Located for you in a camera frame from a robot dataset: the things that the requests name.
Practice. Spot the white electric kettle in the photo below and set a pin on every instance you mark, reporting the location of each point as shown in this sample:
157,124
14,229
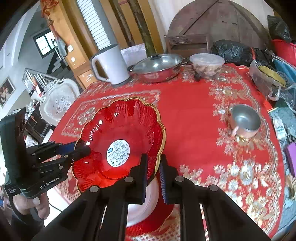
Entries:
112,63

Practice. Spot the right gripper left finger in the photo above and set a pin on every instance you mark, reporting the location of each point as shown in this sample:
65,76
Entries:
100,213

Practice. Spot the person's left hand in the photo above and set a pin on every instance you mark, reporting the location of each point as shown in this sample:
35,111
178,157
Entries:
23,205

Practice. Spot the large red glass plate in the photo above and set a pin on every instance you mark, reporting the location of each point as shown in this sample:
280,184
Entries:
161,212

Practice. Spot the white lace mat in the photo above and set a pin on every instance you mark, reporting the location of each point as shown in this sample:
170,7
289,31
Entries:
288,211

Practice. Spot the pink steel cup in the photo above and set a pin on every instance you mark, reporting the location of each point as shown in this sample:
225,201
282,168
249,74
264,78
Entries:
244,121

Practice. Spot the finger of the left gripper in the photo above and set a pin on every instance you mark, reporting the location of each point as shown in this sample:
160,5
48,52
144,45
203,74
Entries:
48,150
63,162

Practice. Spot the white tissue packet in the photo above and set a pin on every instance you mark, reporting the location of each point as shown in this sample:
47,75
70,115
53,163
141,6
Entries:
279,128

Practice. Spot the clear bag with food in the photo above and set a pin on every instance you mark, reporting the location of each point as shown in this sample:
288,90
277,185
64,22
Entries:
272,84

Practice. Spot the red floral tablecloth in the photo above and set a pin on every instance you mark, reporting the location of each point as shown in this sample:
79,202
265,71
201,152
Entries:
198,136

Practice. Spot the small red glass dish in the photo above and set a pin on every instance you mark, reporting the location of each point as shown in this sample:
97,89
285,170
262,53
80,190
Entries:
118,135

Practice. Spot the blue plastic bag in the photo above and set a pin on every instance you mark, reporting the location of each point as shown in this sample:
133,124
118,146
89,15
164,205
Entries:
283,66

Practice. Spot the steel pot with lid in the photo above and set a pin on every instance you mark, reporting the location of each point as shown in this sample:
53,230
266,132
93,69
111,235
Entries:
157,68

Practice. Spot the black plastic bag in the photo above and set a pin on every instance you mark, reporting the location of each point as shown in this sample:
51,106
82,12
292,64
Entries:
241,54

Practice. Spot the red plastic basin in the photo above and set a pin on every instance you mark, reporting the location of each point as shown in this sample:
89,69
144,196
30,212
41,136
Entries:
286,51

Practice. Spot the framed wall picture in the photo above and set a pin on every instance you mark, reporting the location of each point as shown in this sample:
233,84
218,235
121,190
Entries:
6,90

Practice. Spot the purple box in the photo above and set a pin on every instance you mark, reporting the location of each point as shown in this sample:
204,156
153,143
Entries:
290,152

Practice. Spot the wooden cabinet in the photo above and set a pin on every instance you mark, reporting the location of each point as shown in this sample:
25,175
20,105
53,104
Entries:
60,19

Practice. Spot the clear plastic food container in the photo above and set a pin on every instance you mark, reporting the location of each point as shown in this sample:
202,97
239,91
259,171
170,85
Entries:
207,65

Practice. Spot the round wooden tabletop board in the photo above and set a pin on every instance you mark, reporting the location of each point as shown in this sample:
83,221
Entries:
201,23

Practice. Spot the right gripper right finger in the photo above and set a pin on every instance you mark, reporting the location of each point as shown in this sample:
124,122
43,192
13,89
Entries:
206,212

